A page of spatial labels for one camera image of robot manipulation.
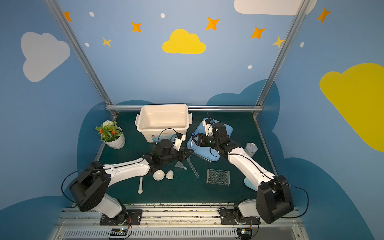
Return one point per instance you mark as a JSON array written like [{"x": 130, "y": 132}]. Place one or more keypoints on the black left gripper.
[{"x": 182, "y": 153}]

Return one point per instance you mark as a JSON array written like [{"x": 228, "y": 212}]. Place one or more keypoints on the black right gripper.
[{"x": 202, "y": 140}]

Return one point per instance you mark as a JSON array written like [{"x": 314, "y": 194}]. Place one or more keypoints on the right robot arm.
[{"x": 274, "y": 198}]

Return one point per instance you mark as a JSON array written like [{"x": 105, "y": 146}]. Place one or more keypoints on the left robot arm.
[{"x": 89, "y": 189}]

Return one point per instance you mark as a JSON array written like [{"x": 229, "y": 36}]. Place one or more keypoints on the light blue plastic lid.
[{"x": 207, "y": 152}]

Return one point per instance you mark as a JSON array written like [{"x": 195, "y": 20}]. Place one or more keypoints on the small white cup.
[{"x": 170, "y": 175}]

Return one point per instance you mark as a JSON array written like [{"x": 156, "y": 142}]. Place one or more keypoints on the white mortar bowl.
[{"x": 158, "y": 175}]

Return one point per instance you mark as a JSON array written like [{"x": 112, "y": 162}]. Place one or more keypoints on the clear acrylic test tube rack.
[{"x": 218, "y": 177}]

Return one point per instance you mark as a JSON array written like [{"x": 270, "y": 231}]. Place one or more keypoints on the white plastic storage bin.
[{"x": 157, "y": 122}]

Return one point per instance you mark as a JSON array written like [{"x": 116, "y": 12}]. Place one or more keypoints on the white pestle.
[{"x": 140, "y": 190}]

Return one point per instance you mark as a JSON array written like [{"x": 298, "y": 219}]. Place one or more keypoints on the potted plant white pot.
[{"x": 111, "y": 134}]

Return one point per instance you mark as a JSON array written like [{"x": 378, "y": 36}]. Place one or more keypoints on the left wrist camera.
[{"x": 179, "y": 138}]

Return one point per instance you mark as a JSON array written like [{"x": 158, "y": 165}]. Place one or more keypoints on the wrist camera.
[
  {"x": 207, "y": 124},
  {"x": 179, "y": 138}
]

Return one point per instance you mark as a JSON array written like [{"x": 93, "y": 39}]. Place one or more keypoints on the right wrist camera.
[{"x": 207, "y": 124}]

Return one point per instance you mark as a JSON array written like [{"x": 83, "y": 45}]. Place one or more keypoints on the light blue brush white handle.
[{"x": 249, "y": 184}]

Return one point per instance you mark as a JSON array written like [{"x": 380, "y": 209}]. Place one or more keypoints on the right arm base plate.
[{"x": 234, "y": 217}]

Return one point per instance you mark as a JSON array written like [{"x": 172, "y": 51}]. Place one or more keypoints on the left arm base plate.
[{"x": 125, "y": 217}]

